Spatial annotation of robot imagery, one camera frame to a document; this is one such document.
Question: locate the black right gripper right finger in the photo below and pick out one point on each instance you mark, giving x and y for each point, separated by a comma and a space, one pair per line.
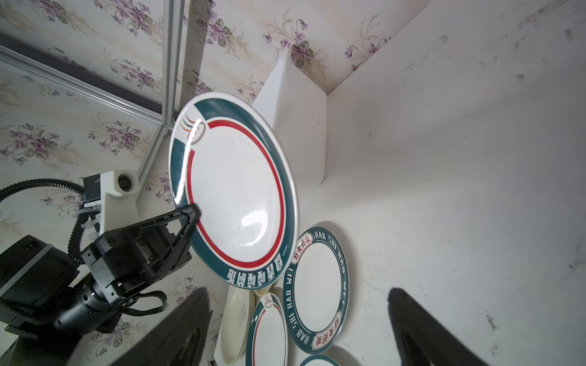
420, 338

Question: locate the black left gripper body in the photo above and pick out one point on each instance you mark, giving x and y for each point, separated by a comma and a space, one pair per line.
126, 261

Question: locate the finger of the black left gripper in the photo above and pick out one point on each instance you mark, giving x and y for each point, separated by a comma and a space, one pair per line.
164, 241

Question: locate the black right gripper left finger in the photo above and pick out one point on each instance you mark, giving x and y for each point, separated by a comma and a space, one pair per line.
177, 340

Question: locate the green red rimmed plate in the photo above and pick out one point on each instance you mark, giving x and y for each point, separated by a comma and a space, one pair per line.
267, 341
225, 159

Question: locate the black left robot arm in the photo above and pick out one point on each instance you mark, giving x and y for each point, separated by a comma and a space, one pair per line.
51, 298

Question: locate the white plastic bin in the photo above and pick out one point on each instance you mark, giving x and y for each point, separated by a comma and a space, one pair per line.
296, 110

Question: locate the large cream plate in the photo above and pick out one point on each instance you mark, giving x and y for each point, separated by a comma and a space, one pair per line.
235, 324

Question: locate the white plate black outline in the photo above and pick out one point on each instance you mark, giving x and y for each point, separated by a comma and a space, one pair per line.
319, 360

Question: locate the green rim lettered plate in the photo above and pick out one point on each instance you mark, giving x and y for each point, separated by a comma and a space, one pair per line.
316, 291

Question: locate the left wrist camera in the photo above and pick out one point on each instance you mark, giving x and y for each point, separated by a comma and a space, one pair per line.
111, 200

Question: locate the aluminium frame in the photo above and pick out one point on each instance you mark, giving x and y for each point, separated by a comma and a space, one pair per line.
47, 131

